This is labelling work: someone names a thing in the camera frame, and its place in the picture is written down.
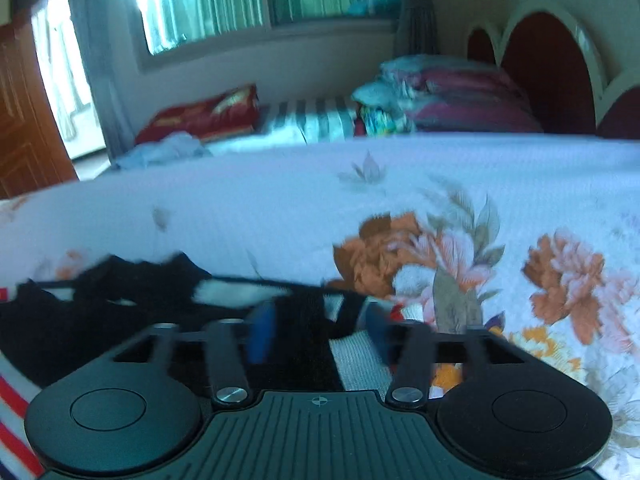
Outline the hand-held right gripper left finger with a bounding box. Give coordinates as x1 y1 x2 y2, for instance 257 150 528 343
107 302 277 406

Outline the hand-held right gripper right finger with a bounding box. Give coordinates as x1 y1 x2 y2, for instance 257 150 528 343
364 304 528 405

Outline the striped cartoon print sweater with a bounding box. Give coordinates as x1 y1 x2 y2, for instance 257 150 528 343
0 254 437 480

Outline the floral white bedsheet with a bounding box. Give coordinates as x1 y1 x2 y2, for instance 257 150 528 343
0 130 640 480

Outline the light blue crumpled garment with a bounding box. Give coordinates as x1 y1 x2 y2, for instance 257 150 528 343
111 132 213 170

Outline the colourful printed cloth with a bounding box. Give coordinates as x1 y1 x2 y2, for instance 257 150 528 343
354 101 417 137

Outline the grey white striped blanket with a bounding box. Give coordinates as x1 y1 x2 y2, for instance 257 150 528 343
256 95 362 145

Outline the red patterned pillow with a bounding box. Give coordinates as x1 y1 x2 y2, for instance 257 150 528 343
134 84 262 145

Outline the light blue folded cloth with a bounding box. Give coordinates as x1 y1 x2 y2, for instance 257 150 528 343
351 54 453 107

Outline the grey framed window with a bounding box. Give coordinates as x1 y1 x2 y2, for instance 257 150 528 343
127 0 407 70

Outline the brown wooden door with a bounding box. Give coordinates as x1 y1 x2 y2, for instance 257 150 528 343
0 22 81 201

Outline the grey curtain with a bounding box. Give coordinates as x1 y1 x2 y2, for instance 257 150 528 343
60 0 137 155
386 0 445 62

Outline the red white scalloped headboard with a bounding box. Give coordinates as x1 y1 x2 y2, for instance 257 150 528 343
465 0 640 141

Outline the green window curtain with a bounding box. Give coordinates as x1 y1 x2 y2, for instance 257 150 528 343
135 0 402 55

